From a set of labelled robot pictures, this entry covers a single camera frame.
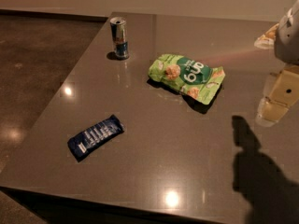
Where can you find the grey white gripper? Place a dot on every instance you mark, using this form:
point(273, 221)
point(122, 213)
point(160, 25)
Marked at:
point(288, 37)

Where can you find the green rice chip bag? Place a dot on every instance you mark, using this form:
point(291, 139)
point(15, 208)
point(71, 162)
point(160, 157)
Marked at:
point(187, 77)

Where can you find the silver blue energy drink can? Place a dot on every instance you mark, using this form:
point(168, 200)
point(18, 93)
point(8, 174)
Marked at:
point(119, 37)

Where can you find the blue rxbar blueberry bar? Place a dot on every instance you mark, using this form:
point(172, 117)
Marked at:
point(84, 143)

